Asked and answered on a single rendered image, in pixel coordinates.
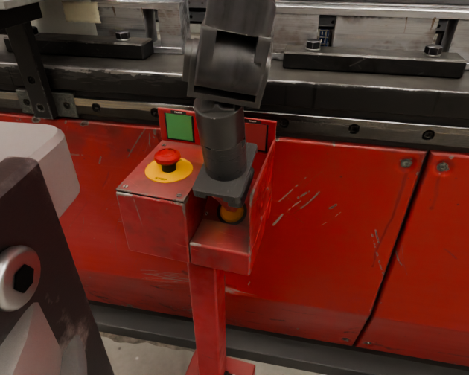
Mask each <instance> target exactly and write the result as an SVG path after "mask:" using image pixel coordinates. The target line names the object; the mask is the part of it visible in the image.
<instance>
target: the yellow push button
mask: <svg viewBox="0 0 469 375"><path fill-rule="evenodd" d="M220 215H221V217H222V218H223V219H224V220H225V221H226V222H237V221H238V220H239V219H240V218H241V217H242V216H243V207H242V208H238V209H237V210H236V212H231V211H227V210H226V209H225V208H224V207H223V206H222V205H221V208H220Z"/></svg>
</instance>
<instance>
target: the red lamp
mask: <svg viewBox="0 0 469 375"><path fill-rule="evenodd" d="M266 133H267V125H262V124H251V123H245V135H246V142H248V143H253V144H257V146H258V150H263V151H265V147H266Z"/></svg>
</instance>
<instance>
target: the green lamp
mask: <svg viewBox="0 0 469 375"><path fill-rule="evenodd" d="M166 121H167V133H168V137H169V138H175V139H181V140H186V141H193V132H192V121H191V116H187V115H175V114H169V113H166Z"/></svg>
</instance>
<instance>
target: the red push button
mask: <svg viewBox="0 0 469 375"><path fill-rule="evenodd" d="M180 159H181V154H180V152H179V151H178V150H175V149H171V148H165V149H162V150H159V151H158V152H156V153H155V155H154V160H155V161H156V163H157V164H160V165H161V166H162V171H163V172H165V173H172V172H173V171H175V170H176V163H177V162H178V161H179V160H180Z"/></svg>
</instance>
